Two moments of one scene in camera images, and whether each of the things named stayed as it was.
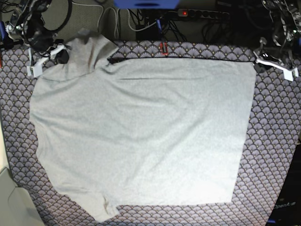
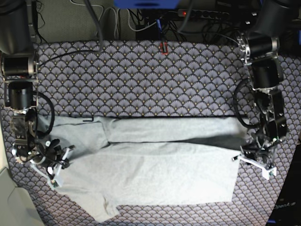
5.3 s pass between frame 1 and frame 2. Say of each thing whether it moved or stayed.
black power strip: stayed
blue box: stayed
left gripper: moved
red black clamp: stayed
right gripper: moved
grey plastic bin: stayed
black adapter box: stayed
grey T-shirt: moved
